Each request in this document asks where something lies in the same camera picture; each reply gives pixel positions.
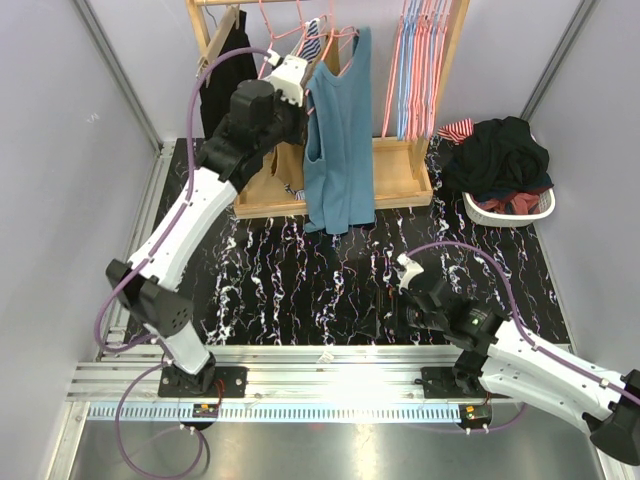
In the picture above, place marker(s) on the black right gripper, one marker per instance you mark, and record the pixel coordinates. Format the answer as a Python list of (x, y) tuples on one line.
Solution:
[(388, 299)]

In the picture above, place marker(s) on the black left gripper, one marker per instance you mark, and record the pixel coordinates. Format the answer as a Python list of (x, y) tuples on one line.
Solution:
[(300, 118)]

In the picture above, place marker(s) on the teal tank top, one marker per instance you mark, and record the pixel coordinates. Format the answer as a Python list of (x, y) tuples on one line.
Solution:
[(338, 157)]

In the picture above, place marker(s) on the maroon tank top grey trim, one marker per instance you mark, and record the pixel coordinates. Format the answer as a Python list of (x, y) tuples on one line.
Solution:
[(520, 204)]

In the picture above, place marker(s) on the red white striped tank top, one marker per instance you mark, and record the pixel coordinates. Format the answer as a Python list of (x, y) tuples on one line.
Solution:
[(457, 132)]

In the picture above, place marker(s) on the black garment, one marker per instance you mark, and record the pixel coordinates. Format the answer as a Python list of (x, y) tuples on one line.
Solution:
[(499, 158)]

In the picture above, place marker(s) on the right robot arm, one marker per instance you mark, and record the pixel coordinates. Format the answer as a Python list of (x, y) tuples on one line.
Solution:
[(498, 359)]

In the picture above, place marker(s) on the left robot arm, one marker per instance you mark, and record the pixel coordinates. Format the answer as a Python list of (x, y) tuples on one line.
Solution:
[(263, 114)]

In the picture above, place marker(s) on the brown tank top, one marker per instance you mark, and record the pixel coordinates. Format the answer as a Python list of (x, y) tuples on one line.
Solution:
[(278, 187)]

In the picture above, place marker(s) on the pink hanger brown top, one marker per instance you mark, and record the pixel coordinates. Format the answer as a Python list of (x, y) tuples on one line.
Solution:
[(323, 29)]

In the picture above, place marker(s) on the pink hanger striped top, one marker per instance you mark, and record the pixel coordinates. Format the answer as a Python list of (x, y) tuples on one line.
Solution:
[(284, 22)]

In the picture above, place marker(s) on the blue white striped tank top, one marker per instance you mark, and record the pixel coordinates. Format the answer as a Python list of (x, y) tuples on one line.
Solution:
[(309, 50)]

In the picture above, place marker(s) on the wooden clip hanger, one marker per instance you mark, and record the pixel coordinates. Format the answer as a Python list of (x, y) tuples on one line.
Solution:
[(213, 48)]

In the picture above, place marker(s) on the black skirt on rack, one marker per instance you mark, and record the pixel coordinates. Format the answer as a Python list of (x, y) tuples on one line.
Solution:
[(215, 93)]

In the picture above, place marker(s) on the wooden clothes rack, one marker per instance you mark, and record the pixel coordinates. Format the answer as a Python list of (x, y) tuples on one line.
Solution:
[(400, 175)]

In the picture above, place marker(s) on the black marble pattern mat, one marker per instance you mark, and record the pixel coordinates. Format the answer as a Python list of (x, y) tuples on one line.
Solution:
[(269, 282)]

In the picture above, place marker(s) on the bundle of empty pink hangers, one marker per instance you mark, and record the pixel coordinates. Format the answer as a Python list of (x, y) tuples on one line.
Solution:
[(416, 69)]

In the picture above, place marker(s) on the white perforated plastic basket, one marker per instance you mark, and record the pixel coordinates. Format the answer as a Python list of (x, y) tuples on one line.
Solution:
[(490, 219)]

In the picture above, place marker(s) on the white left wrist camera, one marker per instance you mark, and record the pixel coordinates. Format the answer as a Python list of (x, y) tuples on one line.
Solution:
[(287, 75)]

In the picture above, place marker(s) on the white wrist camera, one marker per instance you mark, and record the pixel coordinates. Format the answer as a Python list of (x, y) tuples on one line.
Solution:
[(287, 75), (406, 270)]

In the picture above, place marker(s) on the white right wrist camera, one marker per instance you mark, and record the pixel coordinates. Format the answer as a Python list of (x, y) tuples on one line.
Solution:
[(406, 270)]

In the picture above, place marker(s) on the aluminium mounting rail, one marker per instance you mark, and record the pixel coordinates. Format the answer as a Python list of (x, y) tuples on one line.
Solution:
[(293, 384)]

